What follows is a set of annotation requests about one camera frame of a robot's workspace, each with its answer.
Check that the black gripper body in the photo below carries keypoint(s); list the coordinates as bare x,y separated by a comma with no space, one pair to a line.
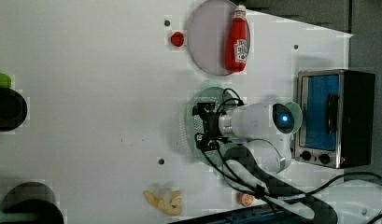
210,138

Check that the mint green plastic strainer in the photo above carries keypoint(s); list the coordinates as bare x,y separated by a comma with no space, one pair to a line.
225,99

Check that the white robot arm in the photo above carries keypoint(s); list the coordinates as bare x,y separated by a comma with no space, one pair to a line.
249,145

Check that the orange plush fruit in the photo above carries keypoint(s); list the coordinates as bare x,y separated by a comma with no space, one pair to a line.
245,199

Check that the yellow plush banana peel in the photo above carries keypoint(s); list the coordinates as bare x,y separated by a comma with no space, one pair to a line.
167,201

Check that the mint green cup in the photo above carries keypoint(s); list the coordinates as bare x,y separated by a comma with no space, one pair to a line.
297,114

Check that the red plush ketchup bottle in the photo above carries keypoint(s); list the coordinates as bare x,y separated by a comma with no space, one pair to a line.
236,52

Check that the red plush strawberry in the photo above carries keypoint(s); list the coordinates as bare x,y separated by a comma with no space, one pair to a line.
177,39

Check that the grey round plate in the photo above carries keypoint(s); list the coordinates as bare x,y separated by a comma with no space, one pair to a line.
208,31

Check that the silver black toaster oven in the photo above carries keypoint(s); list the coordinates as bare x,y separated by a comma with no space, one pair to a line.
338,117

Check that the black round base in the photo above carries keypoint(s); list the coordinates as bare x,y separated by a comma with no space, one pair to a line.
30,203

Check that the black round object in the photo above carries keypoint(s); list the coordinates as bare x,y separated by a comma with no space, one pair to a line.
13,110

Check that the green object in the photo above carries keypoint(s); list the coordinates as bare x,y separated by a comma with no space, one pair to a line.
5,81

